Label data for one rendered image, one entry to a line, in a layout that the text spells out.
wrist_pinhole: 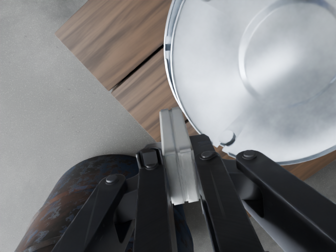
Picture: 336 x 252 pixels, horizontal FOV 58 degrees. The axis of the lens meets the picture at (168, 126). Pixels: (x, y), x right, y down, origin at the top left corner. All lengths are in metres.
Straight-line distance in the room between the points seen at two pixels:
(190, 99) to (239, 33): 0.09
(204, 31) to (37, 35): 0.49
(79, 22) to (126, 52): 0.06
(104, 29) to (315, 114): 0.28
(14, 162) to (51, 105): 0.19
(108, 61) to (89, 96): 0.39
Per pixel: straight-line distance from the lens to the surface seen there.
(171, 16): 0.37
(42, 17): 0.76
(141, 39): 0.38
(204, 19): 0.36
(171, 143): 0.15
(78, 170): 0.79
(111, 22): 0.38
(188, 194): 0.16
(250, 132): 0.41
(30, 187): 0.92
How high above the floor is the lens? 0.73
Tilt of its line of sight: 68 degrees down
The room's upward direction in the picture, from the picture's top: 171 degrees clockwise
